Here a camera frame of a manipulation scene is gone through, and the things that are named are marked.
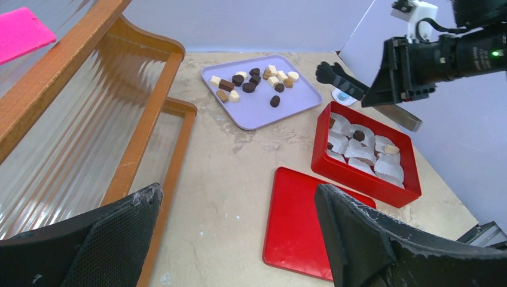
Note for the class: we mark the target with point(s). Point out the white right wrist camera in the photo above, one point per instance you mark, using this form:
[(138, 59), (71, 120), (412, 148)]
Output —
[(413, 12)]

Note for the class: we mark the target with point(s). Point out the red chocolate box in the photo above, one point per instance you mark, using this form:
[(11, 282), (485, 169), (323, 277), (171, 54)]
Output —
[(323, 164)]

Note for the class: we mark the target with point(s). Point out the dark round chocolate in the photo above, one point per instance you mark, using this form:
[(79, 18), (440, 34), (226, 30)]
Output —
[(275, 101)]

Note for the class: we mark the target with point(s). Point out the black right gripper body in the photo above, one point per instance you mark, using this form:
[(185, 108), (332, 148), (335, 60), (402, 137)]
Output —
[(409, 72)]

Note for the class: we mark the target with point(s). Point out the orange wooden shelf rack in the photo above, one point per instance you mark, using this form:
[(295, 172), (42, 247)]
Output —
[(88, 120)]

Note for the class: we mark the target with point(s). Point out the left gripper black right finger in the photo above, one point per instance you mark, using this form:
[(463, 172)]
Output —
[(366, 247)]

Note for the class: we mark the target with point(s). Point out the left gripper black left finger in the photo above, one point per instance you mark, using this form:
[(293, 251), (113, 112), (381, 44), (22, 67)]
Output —
[(106, 246)]

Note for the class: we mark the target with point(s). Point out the lavender plastic tray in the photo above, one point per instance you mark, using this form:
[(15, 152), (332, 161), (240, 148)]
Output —
[(253, 110)]

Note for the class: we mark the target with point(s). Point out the pink flat box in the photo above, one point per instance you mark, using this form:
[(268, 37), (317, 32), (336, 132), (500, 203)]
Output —
[(22, 33)]

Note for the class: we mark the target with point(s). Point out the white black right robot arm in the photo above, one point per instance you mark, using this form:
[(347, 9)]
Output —
[(480, 34)]

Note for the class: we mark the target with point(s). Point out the white blue oval package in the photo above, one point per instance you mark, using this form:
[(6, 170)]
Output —
[(342, 98)]

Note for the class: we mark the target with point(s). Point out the beige square chocolate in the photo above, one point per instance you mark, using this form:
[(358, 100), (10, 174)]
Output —
[(391, 149)]

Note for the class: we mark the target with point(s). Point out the dark heart chocolate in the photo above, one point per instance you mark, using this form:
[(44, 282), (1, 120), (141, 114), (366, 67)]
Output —
[(358, 135)]

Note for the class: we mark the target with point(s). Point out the red box lid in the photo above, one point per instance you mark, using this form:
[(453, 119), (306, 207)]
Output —
[(293, 239)]

